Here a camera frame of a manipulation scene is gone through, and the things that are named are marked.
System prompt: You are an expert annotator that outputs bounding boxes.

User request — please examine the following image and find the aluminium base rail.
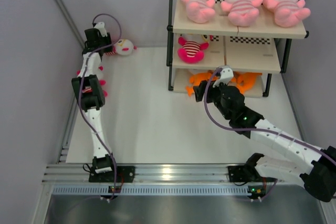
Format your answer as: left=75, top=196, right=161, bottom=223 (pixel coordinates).
left=41, top=163, right=329, bottom=184

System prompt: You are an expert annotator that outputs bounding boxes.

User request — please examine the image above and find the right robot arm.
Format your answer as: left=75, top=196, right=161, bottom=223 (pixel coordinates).
left=193, top=81, right=335, bottom=202

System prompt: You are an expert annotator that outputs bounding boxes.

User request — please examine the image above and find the light pink plush big-eyed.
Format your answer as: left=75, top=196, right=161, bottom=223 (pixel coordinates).
left=181, top=0, right=216, bottom=24

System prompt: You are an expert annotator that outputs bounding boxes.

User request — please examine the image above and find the light pink plush striped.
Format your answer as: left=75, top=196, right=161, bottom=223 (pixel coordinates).
left=220, top=0, right=263, bottom=27

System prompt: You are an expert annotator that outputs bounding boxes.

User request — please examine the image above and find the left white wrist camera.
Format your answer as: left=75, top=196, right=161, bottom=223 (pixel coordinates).
left=94, top=22, right=107, bottom=37

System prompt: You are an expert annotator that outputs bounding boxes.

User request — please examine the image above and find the beige three-tier shelf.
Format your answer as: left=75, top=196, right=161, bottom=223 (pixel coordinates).
left=166, top=0, right=309, bottom=98

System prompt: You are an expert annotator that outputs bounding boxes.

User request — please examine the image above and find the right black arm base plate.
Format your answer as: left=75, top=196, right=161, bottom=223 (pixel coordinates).
left=228, top=165, right=251, bottom=183

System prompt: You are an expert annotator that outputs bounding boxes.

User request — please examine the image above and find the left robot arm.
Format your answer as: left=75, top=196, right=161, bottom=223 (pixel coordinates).
left=71, top=22, right=119, bottom=182

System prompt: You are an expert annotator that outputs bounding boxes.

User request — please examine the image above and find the grey slotted cable duct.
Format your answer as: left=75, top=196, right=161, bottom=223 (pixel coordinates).
left=52, top=185, right=251, bottom=196

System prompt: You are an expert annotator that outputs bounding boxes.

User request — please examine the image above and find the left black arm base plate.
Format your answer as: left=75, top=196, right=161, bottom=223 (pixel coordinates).
left=89, top=166, right=135, bottom=183

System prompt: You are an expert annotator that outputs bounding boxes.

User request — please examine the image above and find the light pink plush right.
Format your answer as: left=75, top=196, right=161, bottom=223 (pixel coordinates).
left=262, top=0, right=311, bottom=28

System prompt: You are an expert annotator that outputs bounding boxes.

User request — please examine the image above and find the white plush with yellow glasses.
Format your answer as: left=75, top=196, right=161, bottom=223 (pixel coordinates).
left=105, top=39, right=137, bottom=56

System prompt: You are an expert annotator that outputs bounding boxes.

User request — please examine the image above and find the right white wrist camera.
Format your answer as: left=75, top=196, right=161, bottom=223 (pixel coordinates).
left=213, top=65, right=234, bottom=88

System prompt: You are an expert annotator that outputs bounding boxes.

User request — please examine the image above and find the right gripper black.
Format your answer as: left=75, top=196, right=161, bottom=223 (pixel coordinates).
left=194, top=78, right=232, bottom=120

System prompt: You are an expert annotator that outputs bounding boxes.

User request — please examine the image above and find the magenta striped plush on shelf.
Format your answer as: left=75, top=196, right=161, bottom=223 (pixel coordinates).
left=177, top=37, right=209, bottom=64

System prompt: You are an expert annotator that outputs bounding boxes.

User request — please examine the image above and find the white magenta plush facing down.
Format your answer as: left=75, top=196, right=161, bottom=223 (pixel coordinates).
left=76, top=66, right=108, bottom=97

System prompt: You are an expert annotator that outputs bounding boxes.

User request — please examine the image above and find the orange shark plush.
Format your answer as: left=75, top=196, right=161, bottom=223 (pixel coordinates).
left=241, top=72, right=263, bottom=91
left=230, top=72, right=250, bottom=94
left=185, top=70, right=218, bottom=97

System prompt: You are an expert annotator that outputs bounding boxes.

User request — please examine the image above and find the aluminium corner frame post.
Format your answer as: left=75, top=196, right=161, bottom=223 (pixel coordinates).
left=54, top=0, right=85, bottom=49

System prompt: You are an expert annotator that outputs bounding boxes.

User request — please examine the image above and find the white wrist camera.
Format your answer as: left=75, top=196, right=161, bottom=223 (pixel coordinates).
left=213, top=65, right=234, bottom=88
left=94, top=22, right=107, bottom=37

